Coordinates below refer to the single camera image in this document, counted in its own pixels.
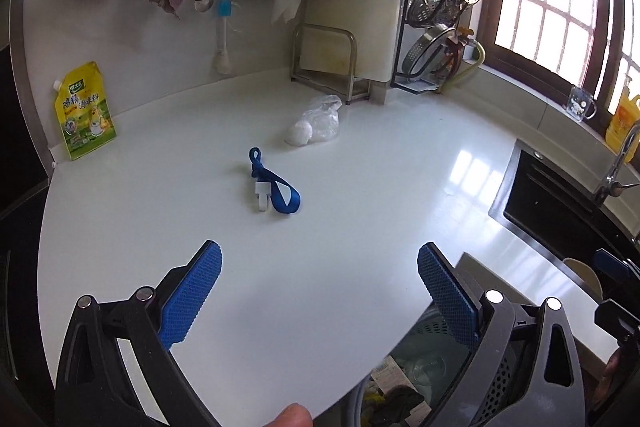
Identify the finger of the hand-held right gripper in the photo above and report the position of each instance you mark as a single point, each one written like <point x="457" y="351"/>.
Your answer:
<point x="612" y="263"/>
<point x="617" y="319"/>

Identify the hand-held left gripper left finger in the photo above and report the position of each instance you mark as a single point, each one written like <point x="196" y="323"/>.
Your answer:
<point x="192" y="294"/>

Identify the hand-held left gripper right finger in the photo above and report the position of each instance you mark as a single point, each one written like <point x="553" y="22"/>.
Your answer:
<point x="447" y="297"/>

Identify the grey perforated waste bin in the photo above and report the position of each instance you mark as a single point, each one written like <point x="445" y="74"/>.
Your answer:
<point x="356" y="399"/>

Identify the clear plastic bag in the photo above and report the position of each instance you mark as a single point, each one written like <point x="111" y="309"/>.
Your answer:
<point x="322" y="119"/>

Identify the person's right hand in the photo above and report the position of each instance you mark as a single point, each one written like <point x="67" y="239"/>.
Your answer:
<point x="611" y="367"/>

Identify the person's left hand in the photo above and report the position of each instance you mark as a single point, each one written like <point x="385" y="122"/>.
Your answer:
<point x="292" y="417"/>

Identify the beige round object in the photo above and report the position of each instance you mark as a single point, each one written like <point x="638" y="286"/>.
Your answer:
<point x="580" y="272"/>

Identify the black kitchen sink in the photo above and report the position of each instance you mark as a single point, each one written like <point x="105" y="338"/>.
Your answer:
<point x="550" y="207"/>

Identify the metal faucet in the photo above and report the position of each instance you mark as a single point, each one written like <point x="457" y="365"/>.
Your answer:
<point x="612" y="177"/>

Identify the yellow oil bottle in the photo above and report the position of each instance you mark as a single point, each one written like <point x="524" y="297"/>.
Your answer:
<point x="622" y="122"/>

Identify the clear glass mug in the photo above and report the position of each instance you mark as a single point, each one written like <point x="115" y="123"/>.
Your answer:
<point x="580" y="104"/>

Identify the white round ball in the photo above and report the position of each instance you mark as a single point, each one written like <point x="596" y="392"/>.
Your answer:
<point x="298" y="134"/>

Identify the yellow seasoning pouch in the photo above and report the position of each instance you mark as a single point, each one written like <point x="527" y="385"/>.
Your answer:
<point x="85" y="117"/>

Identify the white brush with blue band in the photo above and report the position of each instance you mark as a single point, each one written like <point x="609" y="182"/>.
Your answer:
<point x="223" y="57"/>

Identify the glass pot lid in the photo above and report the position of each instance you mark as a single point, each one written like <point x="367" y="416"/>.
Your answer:
<point x="425" y="52"/>

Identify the metal cutting board rack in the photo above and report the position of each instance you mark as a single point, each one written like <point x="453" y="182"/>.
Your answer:
<point x="352" y="57"/>

